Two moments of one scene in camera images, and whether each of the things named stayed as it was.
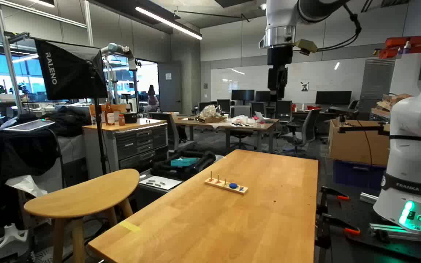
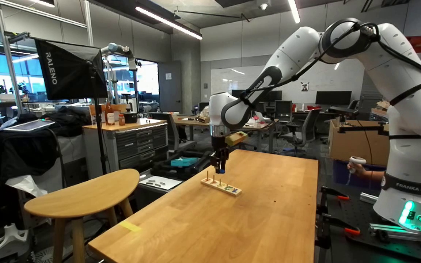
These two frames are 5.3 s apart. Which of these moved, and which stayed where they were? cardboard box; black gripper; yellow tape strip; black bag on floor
Moved: black gripper
Stayed: cardboard box; yellow tape strip; black bag on floor
